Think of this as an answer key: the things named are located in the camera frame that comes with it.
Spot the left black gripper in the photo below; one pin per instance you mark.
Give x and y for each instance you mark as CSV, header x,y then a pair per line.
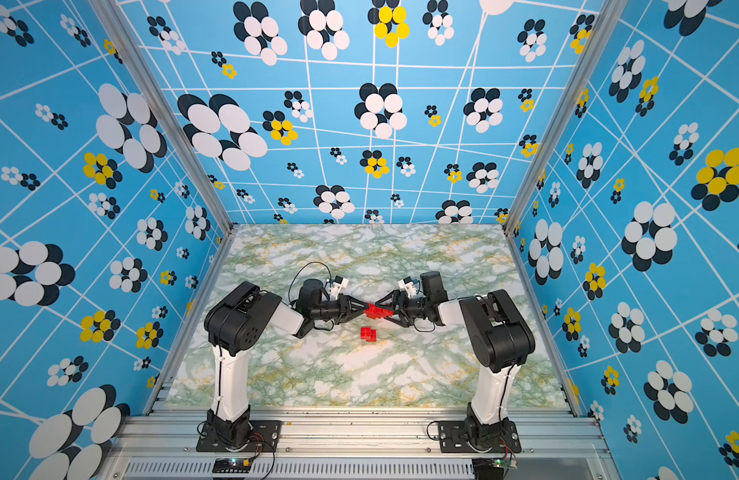
x,y
344,309

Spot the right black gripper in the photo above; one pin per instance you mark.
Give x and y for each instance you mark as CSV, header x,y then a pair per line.
x,y
390,296

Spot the red long lego brick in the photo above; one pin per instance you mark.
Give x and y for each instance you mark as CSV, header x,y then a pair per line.
x,y
376,312

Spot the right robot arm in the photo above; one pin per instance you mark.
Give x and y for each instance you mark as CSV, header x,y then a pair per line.
x,y
500,339

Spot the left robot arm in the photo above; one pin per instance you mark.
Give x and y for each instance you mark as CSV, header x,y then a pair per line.
x,y
233,326

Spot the right circuit board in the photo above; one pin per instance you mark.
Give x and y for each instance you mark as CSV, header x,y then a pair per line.
x,y
492,468

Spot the left black circuit board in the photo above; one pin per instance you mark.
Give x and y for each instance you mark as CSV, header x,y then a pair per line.
x,y
232,466

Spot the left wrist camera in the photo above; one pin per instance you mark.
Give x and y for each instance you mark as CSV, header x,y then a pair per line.
x,y
335,286

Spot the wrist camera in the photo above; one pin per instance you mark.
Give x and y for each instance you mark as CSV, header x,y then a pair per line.
x,y
409,286
335,286

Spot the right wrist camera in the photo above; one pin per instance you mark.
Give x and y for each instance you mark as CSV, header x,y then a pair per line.
x,y
409,286

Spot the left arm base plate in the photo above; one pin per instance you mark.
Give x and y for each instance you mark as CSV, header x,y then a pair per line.
x,y
245,436

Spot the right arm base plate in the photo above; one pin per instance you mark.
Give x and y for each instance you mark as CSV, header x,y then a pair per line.
x,y
470,436

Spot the aluminium front rail frame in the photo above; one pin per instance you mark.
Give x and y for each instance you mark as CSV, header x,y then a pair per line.
x,y
359,443

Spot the left aluminium corner post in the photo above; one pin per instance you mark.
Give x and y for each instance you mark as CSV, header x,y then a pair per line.
x,y
112,20

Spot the aluminium corner post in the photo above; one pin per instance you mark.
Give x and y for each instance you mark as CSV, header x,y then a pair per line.
x,y
604,27
112,20

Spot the right aluminium corner post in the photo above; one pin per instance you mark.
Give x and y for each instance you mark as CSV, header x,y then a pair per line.
x,y
604,27

